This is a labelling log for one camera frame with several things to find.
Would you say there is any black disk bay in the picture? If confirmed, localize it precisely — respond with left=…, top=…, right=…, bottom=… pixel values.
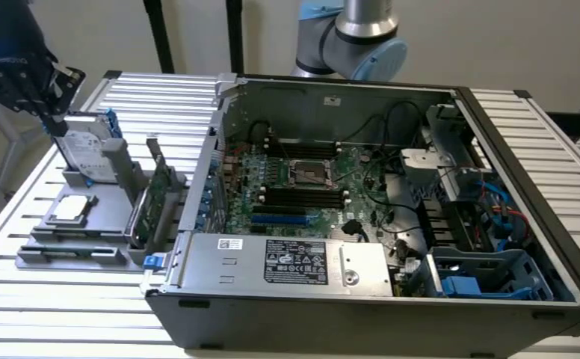
left=417, top=197, right=501, bottom=252

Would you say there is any red wire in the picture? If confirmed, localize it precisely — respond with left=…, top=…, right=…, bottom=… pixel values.
left=488, top=208, right=531, bottom=248

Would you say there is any black plug with wire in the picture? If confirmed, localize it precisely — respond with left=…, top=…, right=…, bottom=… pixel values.
left=341, top=219, right=372, bottom=245

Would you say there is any metal CPU socket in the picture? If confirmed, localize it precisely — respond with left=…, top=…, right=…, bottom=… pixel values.
left=283, top=158, right=339, bottom=188

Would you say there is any blue expansion slot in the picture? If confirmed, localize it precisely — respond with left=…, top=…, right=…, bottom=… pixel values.
left=250, top=214, right=307, bottom=226

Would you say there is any blue-grey plastic drive caddy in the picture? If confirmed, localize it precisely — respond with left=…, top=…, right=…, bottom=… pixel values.
left=424, top=245, right=556, bottom=301

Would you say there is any grey parts rack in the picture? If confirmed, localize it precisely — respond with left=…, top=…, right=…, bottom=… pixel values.
left=14, top=138, right=192, bottom=277

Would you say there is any green RAM stick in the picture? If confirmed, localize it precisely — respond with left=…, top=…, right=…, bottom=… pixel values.
left=20, top=245, right=117, bottom=260

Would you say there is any black stand pole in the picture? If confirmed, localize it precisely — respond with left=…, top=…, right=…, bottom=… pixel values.
left=141, top=0, right=177, bottom=74
left=224, top=0, right=246, bottom=74

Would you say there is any blue wire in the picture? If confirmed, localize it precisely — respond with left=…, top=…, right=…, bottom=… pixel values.
left=472, top=178, right=515, bottom=252

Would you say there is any grey power supply unit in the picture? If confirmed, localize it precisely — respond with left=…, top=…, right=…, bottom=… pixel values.
left=173, top=233, right=396, bottom=299

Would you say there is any black RAM slot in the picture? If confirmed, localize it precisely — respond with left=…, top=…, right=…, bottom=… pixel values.
left=261, top=197, right=347, bottom=204
left=261, top=191, right=347, bottom=199
left=268, top=149, right=341, bottom=155
left=268, top=153, right=341, bottom=160
left=269, top=145, right=341, bottom=151
left=260, top=202, right=347, bottom=209
left=262, top=186, right=347, bottom=194
left=269, top=141, right=341, bottom=147

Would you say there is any silver hard disk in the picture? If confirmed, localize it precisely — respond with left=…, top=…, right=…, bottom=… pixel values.
left=52, top=114, right=122, bottom=185

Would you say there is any black open PC case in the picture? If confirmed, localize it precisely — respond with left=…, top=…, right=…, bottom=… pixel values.
left=140, top=73, right=580, bottom=351

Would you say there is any green motherboard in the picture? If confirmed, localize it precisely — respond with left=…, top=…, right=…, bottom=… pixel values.
left=217, top=144, right=396, bottom=241

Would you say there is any green graphics card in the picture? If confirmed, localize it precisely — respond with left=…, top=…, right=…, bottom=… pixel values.
left=124, top=138, right=177, bottom=248

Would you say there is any grey metal disk bay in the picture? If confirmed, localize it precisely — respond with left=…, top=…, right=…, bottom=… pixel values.
left=400, top=104, right=491, bottom=200

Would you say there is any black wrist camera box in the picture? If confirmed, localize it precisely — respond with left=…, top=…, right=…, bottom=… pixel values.
left=49, top=65, right=88, bottom=115

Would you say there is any long black wire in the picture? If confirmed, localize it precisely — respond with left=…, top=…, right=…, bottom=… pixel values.
left=368, top=99, right=427, bottom=151

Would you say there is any silver CPU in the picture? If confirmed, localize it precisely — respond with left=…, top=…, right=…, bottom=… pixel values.
left=53, top=194, right=97, bottom=222

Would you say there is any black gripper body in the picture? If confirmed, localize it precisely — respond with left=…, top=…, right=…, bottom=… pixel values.
left=0, top=49, right=65, bottom=117

